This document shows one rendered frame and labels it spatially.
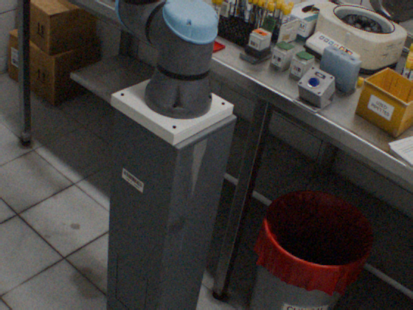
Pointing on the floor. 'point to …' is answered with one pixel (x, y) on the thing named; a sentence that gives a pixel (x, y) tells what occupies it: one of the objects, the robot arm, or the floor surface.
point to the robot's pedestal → (162, 213)
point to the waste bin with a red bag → (268, 232)
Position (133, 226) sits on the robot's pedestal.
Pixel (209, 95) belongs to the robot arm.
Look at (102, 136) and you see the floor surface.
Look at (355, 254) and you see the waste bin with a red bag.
